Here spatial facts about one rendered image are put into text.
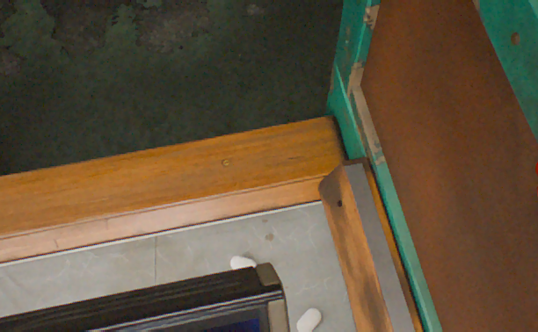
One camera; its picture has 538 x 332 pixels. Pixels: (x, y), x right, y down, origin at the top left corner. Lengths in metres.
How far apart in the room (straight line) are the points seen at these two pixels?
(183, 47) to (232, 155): 1.09
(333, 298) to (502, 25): 0.50
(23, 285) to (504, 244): 0.61
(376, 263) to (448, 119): 0.23
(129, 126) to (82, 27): 0.38
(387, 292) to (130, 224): 0.35
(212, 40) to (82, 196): 1.14
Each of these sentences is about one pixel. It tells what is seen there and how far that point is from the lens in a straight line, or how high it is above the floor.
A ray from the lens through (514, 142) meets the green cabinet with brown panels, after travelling 0.49.
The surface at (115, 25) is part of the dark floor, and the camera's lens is 2.05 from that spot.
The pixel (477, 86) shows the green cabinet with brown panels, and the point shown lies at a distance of 0.53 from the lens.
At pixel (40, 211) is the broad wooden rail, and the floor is 0.76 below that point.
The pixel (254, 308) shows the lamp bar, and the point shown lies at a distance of 0.47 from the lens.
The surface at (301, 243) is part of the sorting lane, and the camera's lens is 0.88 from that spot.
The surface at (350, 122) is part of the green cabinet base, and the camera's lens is 0.87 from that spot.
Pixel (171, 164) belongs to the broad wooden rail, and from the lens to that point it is 0.90.
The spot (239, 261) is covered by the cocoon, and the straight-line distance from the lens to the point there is 0.85.
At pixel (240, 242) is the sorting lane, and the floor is 0.74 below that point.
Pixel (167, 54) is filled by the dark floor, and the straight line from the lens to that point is 1.96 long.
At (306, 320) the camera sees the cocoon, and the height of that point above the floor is 0.76.
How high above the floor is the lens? 1.57
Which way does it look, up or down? 64 degrees down
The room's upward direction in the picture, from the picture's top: straight up
